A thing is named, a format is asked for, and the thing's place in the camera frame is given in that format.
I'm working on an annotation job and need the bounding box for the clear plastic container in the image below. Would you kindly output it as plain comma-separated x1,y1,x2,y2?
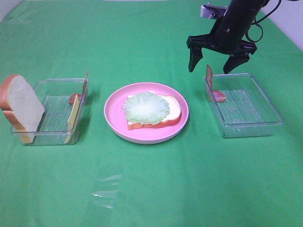
11,78,88,146
205,73,284,138

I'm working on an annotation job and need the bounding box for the toast bread slice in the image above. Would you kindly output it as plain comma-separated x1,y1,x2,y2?
0,74,45,132
127,95,181,130

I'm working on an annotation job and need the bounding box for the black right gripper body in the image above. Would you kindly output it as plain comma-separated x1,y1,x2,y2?
187,9,257,54

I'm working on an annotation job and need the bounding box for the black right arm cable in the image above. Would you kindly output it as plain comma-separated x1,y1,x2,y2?
245,0,282,43

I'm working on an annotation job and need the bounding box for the clear tape patch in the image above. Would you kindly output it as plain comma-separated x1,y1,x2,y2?
90,164,124,210

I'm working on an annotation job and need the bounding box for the yellow cheese slice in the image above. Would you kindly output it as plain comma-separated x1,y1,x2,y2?
64,94,80,144

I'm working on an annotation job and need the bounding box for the green lettuce leaf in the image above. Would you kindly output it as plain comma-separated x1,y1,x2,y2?
123,91,170,125

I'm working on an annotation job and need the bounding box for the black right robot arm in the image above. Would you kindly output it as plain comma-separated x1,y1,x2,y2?
187,0,268,74

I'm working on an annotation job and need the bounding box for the clear left plastic container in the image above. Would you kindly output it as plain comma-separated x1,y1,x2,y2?
11,78,88,146

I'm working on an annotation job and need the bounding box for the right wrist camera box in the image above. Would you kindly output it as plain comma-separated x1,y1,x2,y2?
200,3,228,19

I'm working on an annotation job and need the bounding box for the pink round plate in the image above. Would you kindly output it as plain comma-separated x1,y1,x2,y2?
104,82,189,144

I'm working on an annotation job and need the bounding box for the clear right plastic container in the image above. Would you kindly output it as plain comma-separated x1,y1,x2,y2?
205,73,284,138

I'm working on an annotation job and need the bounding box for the bacon strip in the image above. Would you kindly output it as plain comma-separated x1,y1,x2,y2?
206,64,226,102
69,71,89,105

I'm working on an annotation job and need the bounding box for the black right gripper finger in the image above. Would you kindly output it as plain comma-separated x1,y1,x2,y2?
223,52,250,74
188,47,203,72

